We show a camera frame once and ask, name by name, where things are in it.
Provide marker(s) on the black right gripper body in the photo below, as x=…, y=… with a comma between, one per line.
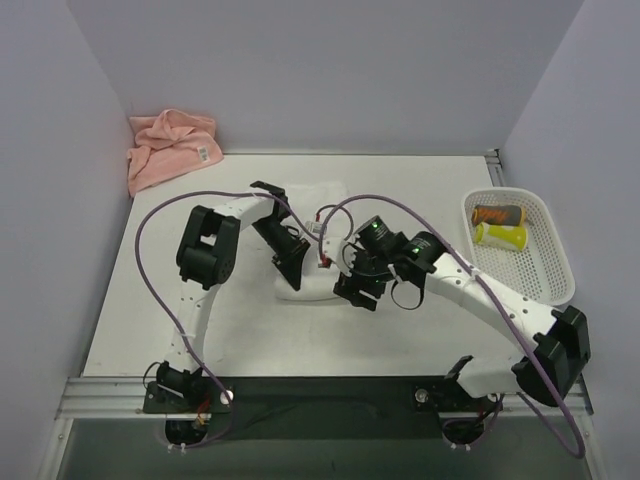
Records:
x=360, y=288

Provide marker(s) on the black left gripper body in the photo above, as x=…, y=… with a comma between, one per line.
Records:
x=293, y=257

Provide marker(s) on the white towel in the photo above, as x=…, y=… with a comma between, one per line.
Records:
x=311, y=202

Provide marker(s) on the pink towel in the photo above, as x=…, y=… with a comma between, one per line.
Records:
x=168, y=145

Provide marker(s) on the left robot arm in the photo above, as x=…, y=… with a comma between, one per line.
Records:
x=206, y=258

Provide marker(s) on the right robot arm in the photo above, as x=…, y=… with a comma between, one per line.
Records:
x=553, y=345

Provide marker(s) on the rolled yellow towel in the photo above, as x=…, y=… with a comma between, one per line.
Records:
x=513, y=238

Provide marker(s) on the white perforated plastic basket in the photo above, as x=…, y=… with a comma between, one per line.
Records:
x=525, y=250

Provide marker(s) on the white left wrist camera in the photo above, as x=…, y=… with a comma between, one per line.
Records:
x=316, y=227

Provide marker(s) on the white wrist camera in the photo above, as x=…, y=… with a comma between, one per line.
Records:
x=316, y=227
x=339, y=253

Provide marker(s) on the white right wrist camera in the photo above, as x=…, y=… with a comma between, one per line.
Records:
x=339, y=253

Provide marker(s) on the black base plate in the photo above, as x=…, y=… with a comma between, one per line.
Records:
x=318, y=421

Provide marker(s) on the aluminium front rail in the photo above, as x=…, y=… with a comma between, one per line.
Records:
x=119, y=397

